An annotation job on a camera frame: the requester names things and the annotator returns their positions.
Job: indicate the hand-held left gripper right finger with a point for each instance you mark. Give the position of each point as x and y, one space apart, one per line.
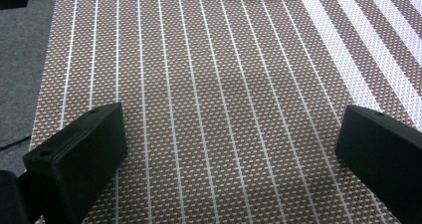
381 154

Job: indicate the brown striped woven placemat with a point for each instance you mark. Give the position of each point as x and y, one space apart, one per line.
225 94

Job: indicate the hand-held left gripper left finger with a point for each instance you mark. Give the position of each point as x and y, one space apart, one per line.
79 161

